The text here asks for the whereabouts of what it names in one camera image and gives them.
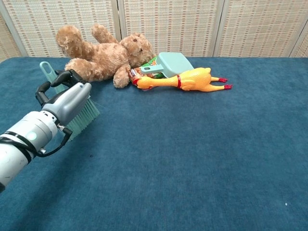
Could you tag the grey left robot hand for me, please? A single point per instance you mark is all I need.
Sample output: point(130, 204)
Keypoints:
point(69, 101)

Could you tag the brown teddy bear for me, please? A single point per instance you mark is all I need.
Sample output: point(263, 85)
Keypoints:
point(103, 57)

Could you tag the red-brown snack packet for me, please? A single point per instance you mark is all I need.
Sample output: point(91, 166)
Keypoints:
point(134, 73)

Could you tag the woven folding screen panel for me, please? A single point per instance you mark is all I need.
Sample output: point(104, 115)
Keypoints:
point(41, 21)
point(260, 26)
point(302, 48)
point(173, 24)
point(7, 45)

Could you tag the green snack packet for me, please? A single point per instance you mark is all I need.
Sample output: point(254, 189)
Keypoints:
point(150, 63)

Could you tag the mint green dustpan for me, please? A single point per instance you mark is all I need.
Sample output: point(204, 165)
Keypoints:
point(173, 63)

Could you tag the blue plush tablecloth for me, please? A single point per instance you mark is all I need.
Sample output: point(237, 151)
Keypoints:
point(168, 156)

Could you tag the yellow rubber chicken toy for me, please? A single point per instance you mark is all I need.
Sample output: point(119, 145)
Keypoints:
point(192, 80)

